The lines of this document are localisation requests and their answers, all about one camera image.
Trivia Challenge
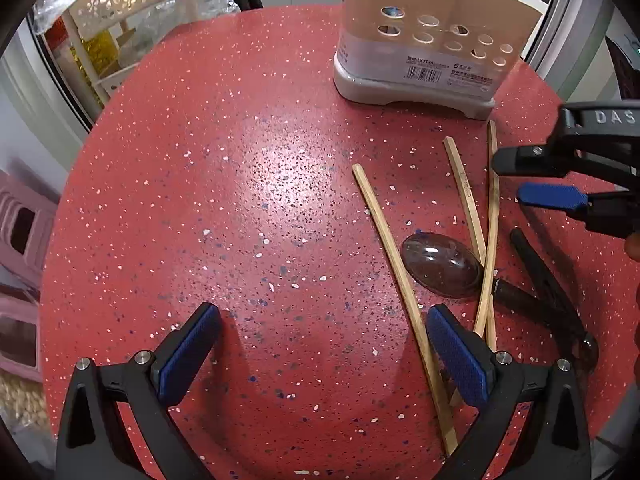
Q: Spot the bamboo chopstick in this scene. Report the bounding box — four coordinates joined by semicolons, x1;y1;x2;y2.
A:
352;164;458;457
449;119;501;409
442;136;497;351

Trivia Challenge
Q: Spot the dark translucent plastic spoon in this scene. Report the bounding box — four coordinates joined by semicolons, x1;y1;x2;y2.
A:
400;232;570;328
509;228;599;374

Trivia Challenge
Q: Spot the person hand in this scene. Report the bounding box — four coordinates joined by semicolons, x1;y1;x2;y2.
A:
625;232;640;262

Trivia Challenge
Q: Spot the beige utensil holder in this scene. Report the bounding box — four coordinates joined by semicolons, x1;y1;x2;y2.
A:
333;0;541;120

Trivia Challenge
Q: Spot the beige plastic storage cart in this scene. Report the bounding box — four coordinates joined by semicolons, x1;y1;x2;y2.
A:
41;0;229;106

